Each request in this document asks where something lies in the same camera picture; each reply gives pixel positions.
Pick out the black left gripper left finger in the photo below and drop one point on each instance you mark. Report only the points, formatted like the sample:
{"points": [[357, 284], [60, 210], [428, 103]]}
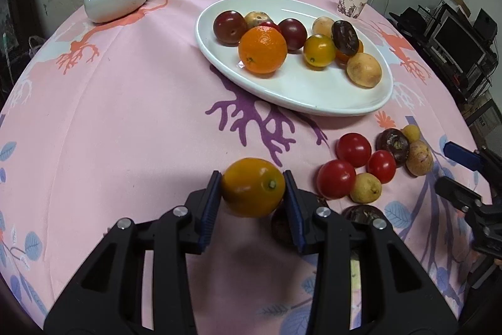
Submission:
{"points": [[105, 294]]}

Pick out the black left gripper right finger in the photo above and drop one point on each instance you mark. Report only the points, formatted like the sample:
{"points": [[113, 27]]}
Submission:
{"points": [[367, 282]]}

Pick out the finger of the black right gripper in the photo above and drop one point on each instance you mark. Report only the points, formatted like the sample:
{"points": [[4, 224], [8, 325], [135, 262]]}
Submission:
{"points": [[461, 197], [462, 156]]}

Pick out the brown passion fruit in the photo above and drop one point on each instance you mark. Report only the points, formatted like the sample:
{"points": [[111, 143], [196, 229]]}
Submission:
{"points": [[420, 160]]}

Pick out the small yellow longan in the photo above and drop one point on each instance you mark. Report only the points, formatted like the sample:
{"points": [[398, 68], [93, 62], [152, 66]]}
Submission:
{"points": [[412, 133]]}

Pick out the red cherry tomato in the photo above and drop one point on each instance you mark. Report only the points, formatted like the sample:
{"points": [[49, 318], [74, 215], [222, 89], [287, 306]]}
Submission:
{"points": [[336, 179], [382, 165], [270, 24], [353, 148]]}

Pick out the yellow-green longan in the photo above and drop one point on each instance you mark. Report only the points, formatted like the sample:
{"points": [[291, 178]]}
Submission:
{"points": [[367, 189]]}

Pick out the yellow tomato with stem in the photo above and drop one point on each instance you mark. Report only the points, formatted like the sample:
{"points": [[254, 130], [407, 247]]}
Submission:
{"points": [[252, 188]]}

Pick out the large orange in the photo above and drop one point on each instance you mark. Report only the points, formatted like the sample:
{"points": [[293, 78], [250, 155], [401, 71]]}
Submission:
{"points": [[262, 50]]}

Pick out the black tv stand with monitor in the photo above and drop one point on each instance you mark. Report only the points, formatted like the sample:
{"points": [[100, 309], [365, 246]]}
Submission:
{"points": [[453, 49]]}

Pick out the tan round fruit plate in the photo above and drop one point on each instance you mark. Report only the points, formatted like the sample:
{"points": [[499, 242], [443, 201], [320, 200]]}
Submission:
{"points": [[364, 70]]}

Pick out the small tangerine on plate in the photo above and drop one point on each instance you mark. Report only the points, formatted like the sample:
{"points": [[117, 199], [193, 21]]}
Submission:
{"points": [[343, 58]]}

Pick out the pink patterned tablecloth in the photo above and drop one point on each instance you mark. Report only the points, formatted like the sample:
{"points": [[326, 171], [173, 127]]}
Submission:
{"points": [[126, 119]]}

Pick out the white oval plate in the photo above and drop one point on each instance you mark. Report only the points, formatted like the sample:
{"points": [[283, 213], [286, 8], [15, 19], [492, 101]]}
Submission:
{"points": [[327, 92]]}

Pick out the tan longan back plate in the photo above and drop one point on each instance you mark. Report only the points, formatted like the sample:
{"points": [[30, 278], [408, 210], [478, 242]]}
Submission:
{"points": [[323, 26]]}

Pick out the dark red plum right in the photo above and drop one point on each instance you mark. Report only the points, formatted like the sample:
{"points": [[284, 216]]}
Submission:
{"points": [[294, 33]]}

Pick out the dark red plum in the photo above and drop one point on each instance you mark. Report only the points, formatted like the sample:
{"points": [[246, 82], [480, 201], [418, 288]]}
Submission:
{"points": [[294, 33], [229, 27]]}

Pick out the speckled brown fruit on plate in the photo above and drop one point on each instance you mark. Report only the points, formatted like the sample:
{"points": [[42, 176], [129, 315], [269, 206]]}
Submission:
{"points": [[256, 18]]}

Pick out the dark red plum left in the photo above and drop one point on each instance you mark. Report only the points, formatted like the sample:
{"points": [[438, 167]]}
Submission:
{"points": [[229, 27]]}

